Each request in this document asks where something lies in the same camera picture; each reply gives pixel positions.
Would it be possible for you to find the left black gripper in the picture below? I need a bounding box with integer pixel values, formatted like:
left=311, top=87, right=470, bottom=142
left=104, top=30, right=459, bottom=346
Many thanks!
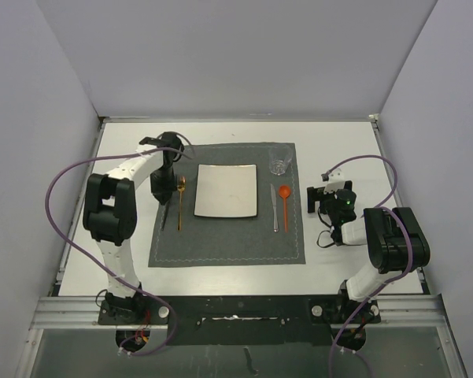
left=150, top=165, right=177, bottom=204

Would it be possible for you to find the gold fork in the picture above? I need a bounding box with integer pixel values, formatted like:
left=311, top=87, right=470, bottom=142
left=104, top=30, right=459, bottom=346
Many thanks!
left=177, top=176, right=187, bottom=232

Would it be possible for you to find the dark thin utensil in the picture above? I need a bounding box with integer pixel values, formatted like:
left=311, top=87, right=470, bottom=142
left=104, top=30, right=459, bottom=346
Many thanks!
left=159, top=201, right=170, bottom=231

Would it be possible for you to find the orange plastic spoon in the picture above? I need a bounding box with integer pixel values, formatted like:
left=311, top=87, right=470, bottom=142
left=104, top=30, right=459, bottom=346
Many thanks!
left=279, top=185, right=291, bottom=232

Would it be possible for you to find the dark grey cloth placemat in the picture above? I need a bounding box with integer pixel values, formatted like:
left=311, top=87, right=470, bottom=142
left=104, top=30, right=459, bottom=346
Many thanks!
left=148, top=143, right=305, bottom=268

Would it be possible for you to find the silver table knife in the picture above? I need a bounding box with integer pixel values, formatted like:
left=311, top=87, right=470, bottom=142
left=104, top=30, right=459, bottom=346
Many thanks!
left=270, top=183, right=279, bottom=232

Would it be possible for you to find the white square plate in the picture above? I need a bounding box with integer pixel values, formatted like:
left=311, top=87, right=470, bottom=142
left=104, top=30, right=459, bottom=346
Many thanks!
left=194, top=165, right=257, bottom=218

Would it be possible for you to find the clear plastic cup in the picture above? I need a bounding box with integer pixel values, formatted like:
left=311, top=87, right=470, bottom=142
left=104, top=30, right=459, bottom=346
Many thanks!
left=268, top=143, right=293, bottom=176

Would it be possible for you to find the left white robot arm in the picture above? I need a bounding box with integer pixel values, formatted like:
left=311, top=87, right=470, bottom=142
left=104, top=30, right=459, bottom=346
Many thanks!
left=83, top=132, right=185, bottom=324

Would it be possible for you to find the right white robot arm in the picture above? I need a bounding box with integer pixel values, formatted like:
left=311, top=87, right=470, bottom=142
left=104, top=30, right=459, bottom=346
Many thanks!
left=307, top=181, right=431, bottom=322

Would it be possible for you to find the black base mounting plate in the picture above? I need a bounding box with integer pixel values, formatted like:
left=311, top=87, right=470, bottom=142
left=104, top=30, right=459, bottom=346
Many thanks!
left=98, top=293, right=381, bottom=352

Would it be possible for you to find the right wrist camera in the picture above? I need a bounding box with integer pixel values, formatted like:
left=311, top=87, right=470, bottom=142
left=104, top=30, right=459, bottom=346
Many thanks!
left=321, top=168, right=346, bottom=195

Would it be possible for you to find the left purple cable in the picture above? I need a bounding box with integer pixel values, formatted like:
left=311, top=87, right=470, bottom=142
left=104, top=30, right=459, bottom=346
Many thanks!
left=45, top=133, right=196, bottom=358

